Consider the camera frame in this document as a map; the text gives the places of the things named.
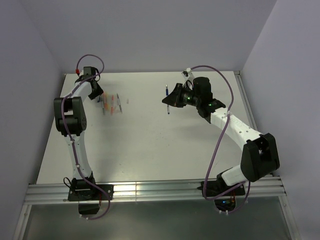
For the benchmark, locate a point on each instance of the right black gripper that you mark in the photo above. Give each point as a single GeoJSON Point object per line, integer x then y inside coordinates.
{"type": "Point", "coordinates": [174, 98]}

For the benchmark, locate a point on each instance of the orange highlighter pen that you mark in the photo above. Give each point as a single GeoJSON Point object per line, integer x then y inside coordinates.
{"type": "Point", "coordinates": [109, 102]}

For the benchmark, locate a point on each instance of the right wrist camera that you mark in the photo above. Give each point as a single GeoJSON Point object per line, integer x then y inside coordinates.
{"type": "Point", "coordinates": [188, 78]}

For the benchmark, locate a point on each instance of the aluminium mounting rail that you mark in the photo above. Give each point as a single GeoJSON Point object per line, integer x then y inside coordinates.
{"type": "Point", "coordinates": [149, 191]}

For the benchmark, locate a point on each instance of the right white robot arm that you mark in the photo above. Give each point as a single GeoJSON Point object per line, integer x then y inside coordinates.
{"type": "Point", "coordinates": [259, 151]}

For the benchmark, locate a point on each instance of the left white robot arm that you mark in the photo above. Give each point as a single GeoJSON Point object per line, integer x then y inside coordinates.
{"type": "Point", "coordinates": [71, 122]}

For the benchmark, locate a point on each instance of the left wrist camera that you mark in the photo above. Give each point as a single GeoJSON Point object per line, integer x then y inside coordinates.
{"type": "Point", "coordinates": [79, 72]}

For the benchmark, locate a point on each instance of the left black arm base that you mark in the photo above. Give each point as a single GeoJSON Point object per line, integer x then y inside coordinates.
{"type": "Point", "coordinates": [89, 198]}

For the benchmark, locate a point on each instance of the red highlighter pen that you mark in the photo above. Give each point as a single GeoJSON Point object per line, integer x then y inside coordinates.
{"type": "Point", "coordinates": [112, 104]}

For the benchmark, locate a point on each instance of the yellow highlighter pen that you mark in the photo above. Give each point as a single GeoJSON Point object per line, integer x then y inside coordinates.
{"type": "Point", "coordinates": [105, 101]}

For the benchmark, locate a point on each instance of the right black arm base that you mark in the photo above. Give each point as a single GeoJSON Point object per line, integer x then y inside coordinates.
{"type": "Point", "coordinates": [218, 186]}

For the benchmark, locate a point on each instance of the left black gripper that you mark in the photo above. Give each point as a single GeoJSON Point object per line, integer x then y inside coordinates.
{"type": "Point", "coordinates": [99, 92]}

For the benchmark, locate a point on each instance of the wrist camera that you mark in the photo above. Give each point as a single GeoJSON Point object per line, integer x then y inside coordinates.
{"type": "Point", "coordinates": [79, 72]}
{"type": "Point", "coordinates": [188, 78]}

